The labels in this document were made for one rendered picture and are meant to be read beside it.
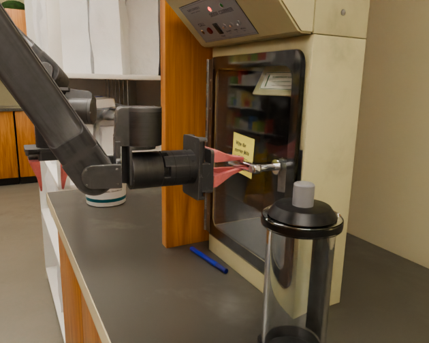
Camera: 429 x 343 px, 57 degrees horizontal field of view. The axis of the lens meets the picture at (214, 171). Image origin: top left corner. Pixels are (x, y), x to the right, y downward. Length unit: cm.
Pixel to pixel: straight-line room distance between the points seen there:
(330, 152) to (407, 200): 43
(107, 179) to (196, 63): 44
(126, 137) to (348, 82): 36
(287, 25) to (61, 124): 35
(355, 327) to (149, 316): 35
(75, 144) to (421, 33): 79
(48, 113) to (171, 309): 40
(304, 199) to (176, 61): 50
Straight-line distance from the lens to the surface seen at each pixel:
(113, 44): 181
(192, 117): 93
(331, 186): 69
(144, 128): 59
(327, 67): 65
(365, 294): 86
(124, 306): 77
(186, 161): 62
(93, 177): 58
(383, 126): 109
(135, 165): 59
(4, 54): 59
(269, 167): 66
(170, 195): 94
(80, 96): 90
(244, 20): 69
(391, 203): 109
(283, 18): 62
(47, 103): 58
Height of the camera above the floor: 134
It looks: 13 degrees down
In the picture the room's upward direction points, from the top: 1 degrees clockwise
